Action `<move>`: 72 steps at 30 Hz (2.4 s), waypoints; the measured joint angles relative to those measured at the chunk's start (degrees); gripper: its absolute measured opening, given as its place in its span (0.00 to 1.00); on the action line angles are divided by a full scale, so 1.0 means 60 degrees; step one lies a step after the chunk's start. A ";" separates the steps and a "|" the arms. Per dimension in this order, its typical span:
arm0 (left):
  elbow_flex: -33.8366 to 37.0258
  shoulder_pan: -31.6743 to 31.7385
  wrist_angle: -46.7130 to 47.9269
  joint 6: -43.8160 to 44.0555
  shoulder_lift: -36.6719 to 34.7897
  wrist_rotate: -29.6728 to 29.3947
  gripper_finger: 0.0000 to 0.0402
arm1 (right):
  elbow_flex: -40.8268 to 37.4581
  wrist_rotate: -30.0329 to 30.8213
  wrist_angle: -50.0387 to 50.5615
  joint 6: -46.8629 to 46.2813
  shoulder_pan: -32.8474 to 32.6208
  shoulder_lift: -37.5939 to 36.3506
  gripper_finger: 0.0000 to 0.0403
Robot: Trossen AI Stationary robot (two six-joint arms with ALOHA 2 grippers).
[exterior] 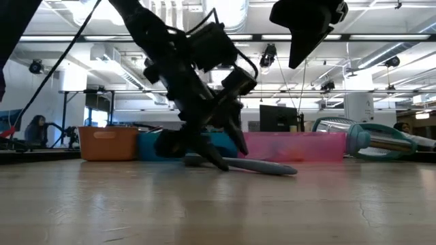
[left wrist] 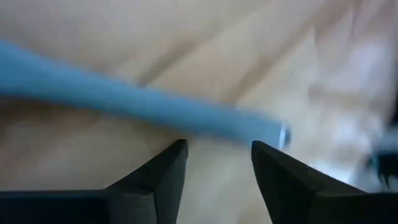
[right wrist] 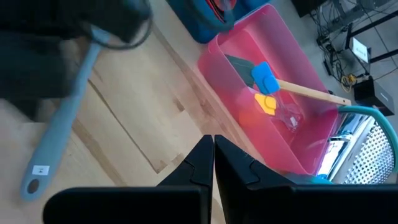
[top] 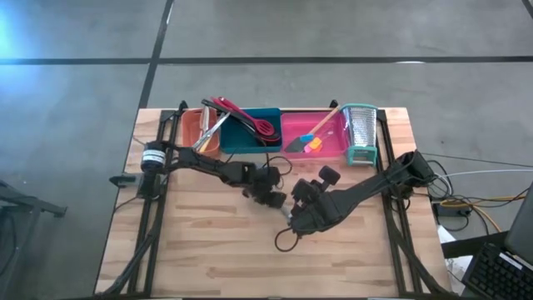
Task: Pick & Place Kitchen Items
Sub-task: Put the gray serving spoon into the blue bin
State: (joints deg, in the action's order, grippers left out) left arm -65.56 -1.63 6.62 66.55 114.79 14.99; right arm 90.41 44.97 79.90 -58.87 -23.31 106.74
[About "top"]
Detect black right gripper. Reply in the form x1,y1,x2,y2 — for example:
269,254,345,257
288,177,326,226

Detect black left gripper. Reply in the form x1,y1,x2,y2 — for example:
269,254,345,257
241,165,288,209

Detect black slotted spatula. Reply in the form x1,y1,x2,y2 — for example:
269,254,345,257
201,98,267,147

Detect blue plastic bin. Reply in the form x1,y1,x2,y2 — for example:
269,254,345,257
218,107,284,155

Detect red slotted spoon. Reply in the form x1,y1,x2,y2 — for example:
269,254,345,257
211,96,276,138

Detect pink plastic bin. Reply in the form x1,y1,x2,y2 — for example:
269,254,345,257
279,109,351,160

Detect steel tongs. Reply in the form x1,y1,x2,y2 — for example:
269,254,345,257
191,111,232,152

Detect orange plastic bin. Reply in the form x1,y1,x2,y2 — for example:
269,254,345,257
180,107,222,158

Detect teal framed steel grater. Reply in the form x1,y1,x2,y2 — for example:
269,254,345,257
340,102,380,168

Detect black power adapter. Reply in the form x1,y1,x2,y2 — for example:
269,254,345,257
432,202,464,219

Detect white paper sheet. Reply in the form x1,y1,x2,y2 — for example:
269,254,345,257
436,224,474,295

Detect black laptop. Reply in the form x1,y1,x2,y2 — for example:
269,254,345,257
461,182,533,300

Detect black stand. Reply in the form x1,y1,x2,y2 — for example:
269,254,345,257
0,182,68,300

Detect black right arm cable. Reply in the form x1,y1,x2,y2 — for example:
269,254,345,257
273,226,301,253

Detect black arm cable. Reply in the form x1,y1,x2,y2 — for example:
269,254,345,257
224,150,294,178
273,226,301,253

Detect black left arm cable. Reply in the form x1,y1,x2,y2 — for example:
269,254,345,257
224,150,294,178

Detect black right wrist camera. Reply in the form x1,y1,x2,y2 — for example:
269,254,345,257
317,165,341,187

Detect yellow cable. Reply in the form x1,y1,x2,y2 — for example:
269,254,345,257
439,194,532,234

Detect white cable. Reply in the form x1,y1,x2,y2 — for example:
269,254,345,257
432,167,533,181

